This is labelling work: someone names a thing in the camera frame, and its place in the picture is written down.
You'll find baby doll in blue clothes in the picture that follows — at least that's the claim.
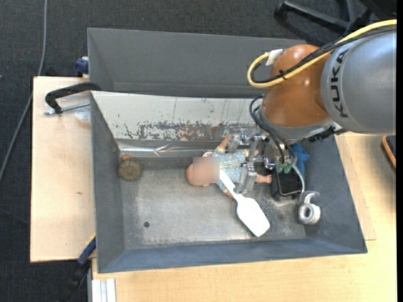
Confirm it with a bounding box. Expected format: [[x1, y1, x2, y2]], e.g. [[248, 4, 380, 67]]
[[185, 133, 273, 201]]

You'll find grey metal bin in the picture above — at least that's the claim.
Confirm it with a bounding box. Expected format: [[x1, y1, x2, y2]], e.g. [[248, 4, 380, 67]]
[[86, 27, 368, 274]]

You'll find silver metal eye ring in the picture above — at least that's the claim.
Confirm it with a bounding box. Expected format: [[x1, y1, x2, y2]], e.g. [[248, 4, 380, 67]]
[[297, 191, 322, 226]]

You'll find round brown wooden brush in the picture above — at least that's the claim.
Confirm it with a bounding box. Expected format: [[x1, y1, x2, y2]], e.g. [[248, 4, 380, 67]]
[[117, 155, 144, 182]]

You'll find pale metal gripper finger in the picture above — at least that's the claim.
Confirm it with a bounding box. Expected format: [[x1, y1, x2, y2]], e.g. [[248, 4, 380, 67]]
[[237, 163, 258, 196], [230, 131, 250, 154]]

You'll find white plastic spatula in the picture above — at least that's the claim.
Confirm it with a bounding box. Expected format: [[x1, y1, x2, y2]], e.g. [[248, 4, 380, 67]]
[[218, 169, 271, 238]]

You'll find blue cloth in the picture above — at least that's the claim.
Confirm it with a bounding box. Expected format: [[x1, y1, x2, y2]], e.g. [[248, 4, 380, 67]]
[[288, 141, 310, 176]]

